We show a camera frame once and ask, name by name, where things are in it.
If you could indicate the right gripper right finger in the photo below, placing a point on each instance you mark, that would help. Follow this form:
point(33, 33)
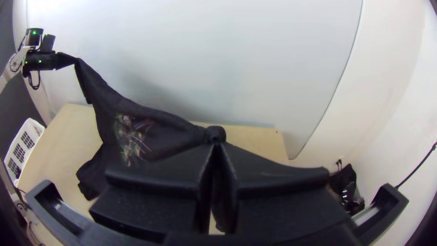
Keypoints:
point(273, 198)

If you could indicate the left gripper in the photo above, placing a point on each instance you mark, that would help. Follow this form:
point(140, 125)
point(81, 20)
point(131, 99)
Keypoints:
point(53, 60)

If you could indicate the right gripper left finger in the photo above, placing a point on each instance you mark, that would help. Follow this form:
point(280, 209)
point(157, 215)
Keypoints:
point(164, 191)

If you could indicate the black t-shirt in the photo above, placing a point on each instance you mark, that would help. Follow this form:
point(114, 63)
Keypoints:
point(164, 136)

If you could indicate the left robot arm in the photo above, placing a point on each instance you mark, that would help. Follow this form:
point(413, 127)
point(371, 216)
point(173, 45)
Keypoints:
point(33, 38)

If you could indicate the black bag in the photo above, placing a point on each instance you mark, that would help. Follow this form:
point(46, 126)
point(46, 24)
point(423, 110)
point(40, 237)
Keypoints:
point(345, 188)

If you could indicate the white laundry basket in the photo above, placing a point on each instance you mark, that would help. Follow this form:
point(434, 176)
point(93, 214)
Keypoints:
point(22, 150)

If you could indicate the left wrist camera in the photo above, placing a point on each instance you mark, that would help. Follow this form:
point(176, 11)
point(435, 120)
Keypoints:
point(48, 42)

